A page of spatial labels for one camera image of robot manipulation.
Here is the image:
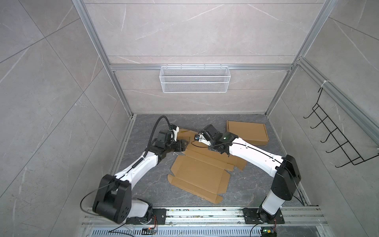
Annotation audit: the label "brown cardboard box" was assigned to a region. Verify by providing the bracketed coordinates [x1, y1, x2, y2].
[167, 129, 247, 204]
[227, 120, 269, 146]

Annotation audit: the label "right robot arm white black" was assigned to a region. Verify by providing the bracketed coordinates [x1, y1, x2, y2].
[194, 124, 301, 222]

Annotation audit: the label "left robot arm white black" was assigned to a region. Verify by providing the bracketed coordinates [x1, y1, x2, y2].
[92, 127, 188, 224]

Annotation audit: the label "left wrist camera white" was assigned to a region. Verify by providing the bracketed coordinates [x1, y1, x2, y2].
[170, 124, 180, 142]

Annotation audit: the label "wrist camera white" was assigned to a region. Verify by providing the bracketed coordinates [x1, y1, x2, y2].
[170, 124, 180, 142]
[194, 134, 211, 146]

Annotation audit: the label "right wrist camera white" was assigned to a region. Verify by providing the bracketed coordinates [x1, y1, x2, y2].
[194, 134, 211, 146]

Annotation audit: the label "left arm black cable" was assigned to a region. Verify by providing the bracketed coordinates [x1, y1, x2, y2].
[79, 115, 173, 215]

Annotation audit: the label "white wire mesh basket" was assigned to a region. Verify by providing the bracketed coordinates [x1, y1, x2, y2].
[159, 66, 231, 93]

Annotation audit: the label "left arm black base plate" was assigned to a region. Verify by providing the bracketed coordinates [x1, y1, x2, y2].
[125, 208, 167, 225]

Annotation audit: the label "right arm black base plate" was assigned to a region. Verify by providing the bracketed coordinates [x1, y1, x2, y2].
[242, 207, 285, 225]

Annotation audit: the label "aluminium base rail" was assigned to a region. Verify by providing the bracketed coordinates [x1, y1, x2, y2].
[78, 206, 333, 237]

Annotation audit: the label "black wire hook rack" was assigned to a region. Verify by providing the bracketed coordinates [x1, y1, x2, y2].
[303, 88, 379, 168]

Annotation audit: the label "aluminium frame profiles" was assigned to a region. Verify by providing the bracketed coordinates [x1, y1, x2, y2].
[70, 0, 379, 149]

